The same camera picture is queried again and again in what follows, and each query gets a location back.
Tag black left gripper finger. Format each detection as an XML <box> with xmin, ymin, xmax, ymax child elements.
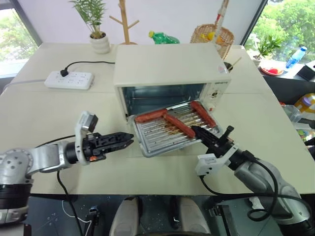
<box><xmin>111</xmin><ymin>132</ymin><xmax>135</xmax><ymax>144</ymax></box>
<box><xmin>108</xmin><ymin>142</ymin><xmax>131</xmax><ymax>152</ymax></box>

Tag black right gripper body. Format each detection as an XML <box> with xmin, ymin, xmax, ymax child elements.
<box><xmin>207</xmin><ymin>125</ymin><xmax>235</xmax><ymax>159</ymax></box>

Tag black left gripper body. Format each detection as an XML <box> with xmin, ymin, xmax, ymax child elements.
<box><xmin>82</xmin><ymin>132</ymin><xmax>118</xmax><ymax>162</ymax></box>

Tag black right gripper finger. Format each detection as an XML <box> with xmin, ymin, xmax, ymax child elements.
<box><xmin>194</xmin><ymin>131</ymin><xmax>214</xmax><ymax>149</ymax></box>
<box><xmin>191</xmin><ymin>125</ymin><xmax>220</xmax><ymax>143</ymax></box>

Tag ribbed silver baking tray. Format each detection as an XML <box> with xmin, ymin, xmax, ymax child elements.
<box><xmin>134</xmin><ymin>101</ymin><xmax>220</xmax><ymax>154</ymax></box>

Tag toaster oven door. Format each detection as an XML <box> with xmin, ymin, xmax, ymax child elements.
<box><xmin>126</xmin><ymin>113</ymin><xmax>222</xmax><ymax>158</ymax></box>

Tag red-brown sausage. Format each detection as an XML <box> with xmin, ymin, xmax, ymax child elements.
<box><xmin>135</xmin><ymin>109</ymin><xmax>169</xmax><ymax>124</ymax></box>
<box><xmin>190</xmin><ymin>100</ymin><xmax>218</xmax><ymax>129</ymax></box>
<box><xmin>163</xmin><ymin>114</ymin><xmax>196</xmax><ymax>139</ymax></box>

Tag cream toaster oven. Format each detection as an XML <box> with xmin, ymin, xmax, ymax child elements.
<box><xmin>113</xmin><ymin>43</ymin><xmax>233</xmax><ymax>123</ymax></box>

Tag white rounded robot foot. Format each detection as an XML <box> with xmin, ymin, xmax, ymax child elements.
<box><xmin>177</xmin><ymin>196</ymin><xmax>212</xmax><ymax>236</ymax></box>
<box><xmin>109</xmin><ymin>196</ymin><xmax>140</xmax><ymax>236</ymax></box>

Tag white power strip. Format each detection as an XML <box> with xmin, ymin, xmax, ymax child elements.
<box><xmin>44</xmin><ymin>70</ymin><xmax>95</xmax><ymax>90</ymax></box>

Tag black table clamp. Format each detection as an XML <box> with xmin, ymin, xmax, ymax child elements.
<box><xmin>87</xmin><ymin>207</ymin><xmax>101</xmax><ymax>236</ymax></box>

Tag clear plastic bag clutter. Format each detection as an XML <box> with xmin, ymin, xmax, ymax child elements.
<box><xmin>280</xmin><ymin>101</ymin><xmax>315</xmax><ymax>148</ymax></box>

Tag red plate with fruit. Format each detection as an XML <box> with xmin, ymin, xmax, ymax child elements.
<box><xmin>259</xmin><ymin>64</ymin><xmax>284</xmax><ymax>76</ymax></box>

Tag wicker basket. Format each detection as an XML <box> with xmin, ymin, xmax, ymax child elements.
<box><xmin>189</xmin><ymin>23</ymin><xmax>235</xmax><ymax>60</ymax></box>

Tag yellow toy fruit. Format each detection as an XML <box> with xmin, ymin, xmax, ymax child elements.
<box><xmin>200</xmin><ymin>31</ymin><xmax>216</xmax><ymax>41</ymax></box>

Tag yellow bottle purple cap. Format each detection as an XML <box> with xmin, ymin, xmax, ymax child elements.
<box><xmin>293</xmin><ymin>92</ymin><xmax>315</xmax><ymax>114</ymax></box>

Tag green plant in white pot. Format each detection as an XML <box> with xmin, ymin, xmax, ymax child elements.
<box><xmin>68</xmin><ymin>0</ymin><xmax>112</xmax><ymax>55</ymax></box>

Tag green plastic bottle yellow cap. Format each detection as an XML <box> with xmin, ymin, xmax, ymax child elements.
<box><xmin>148</xmin><ymin>30</ymin><xmax>181</xmax><ymax>45</ymax></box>

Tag small green potted plant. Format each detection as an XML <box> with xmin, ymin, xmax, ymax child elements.
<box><xmin>252</xmin><ymin>35</ymin><xmax>284</xmax><ymax>67</ymax></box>

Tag wooden branch rack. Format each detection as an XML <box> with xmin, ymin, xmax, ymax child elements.
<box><xmin>109</xmin><ymin>0</ymin><xmax>140</xmax><ymax>46</ymax></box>

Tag white and red stick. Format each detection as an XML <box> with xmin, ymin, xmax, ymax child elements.
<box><xmin>212</xmin><ymin>0</ymin><xmax>230</xmax><ymax>46</ymax></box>

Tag black box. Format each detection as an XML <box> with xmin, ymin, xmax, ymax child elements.
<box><xmin>296</xmin><ymin>61</ymin><xmax>315</xmax><ymax>82</ymax></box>

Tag blue water bottle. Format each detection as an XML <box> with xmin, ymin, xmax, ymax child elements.
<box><xmin>285</xmin><ymin>46</ymin><xmax>309</xmax><ymax>69</ymax></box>

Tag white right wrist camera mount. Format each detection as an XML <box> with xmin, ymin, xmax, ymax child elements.
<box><xmin>195</xmin><ymin>143</ymin><xmax>239</xmax><ymax>177</ymax></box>

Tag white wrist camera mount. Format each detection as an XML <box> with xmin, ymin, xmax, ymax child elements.
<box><xmin>195</xmin><ymin>143</ymin><xmax>239</xmax><ymax>177</ymax></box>
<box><xmin>73</xmin><ymin>110</ymin><xmax>99</xmax><ymax>166</ymax></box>

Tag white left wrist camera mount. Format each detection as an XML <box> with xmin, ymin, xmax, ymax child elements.
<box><xmin>73</xmin><ymin>110</ymin><xmax>99</xmax><ymax>166</ymax></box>

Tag thin black right camera cable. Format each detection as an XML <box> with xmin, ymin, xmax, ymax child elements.
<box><xmin>198</xmin><ymin>175</ymin><xmax>306</xmax><ymax>200</ymax></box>

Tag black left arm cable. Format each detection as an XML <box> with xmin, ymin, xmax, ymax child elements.
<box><xmin>34</xmin><ymin>134</ymin><xmax>86</xmax><ymax>236</ymax></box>

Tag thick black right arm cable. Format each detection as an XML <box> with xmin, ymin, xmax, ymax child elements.
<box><xmin>243</xmin><ymin>150</ymin><xmax>311</xmax><ymax>222</ymax></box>

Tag black metal bracket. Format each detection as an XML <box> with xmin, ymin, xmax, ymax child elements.
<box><xmin>208</xmin><ymin>204</ymin><xmax>232</xmax><ymax>236</ymax></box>

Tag thin white wire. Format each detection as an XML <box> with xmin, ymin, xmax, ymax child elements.
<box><xmin>61</xmin><ymin>199</ymin><xmax>95</xmax><ymax>225</ymax></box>

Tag black plug with cable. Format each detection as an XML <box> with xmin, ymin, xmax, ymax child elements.
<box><xmin>60</xmin><ymin>61</ymin><xmax>116</xmax><ymax>78</ymax></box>

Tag white power strip cable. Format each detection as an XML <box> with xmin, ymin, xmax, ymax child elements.
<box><xmin>0</xmin><ymin>78</ymin><xmax>48</xmax><ymax>96</ymax></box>

